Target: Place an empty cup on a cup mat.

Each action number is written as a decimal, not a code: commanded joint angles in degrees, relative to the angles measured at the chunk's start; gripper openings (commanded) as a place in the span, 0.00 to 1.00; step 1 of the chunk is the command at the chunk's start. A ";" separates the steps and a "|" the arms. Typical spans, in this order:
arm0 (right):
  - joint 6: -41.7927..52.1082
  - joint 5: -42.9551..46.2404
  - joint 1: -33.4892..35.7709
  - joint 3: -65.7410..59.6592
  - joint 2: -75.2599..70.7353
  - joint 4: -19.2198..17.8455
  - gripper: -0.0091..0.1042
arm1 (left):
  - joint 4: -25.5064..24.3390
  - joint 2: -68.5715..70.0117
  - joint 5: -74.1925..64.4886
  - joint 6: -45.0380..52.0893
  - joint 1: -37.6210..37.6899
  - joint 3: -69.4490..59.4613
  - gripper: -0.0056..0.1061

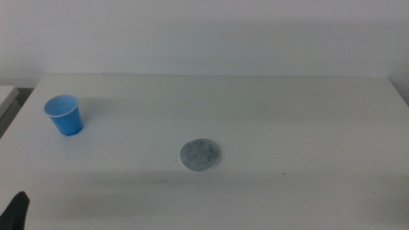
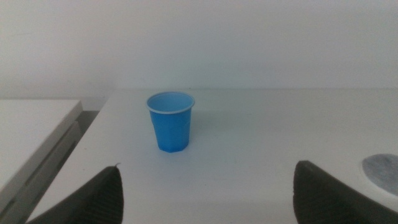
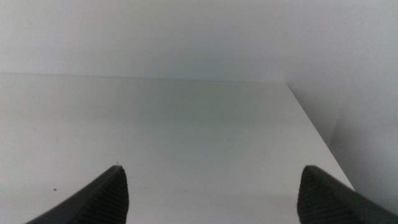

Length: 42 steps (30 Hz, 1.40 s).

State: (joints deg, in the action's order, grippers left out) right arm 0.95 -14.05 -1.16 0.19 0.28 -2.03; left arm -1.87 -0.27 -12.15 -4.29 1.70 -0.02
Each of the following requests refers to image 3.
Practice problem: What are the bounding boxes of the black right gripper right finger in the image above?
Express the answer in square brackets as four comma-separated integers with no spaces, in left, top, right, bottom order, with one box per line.
[297,165,398,224]

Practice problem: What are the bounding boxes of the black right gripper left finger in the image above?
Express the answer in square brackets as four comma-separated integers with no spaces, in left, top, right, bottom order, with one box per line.
[25,165,130,224]

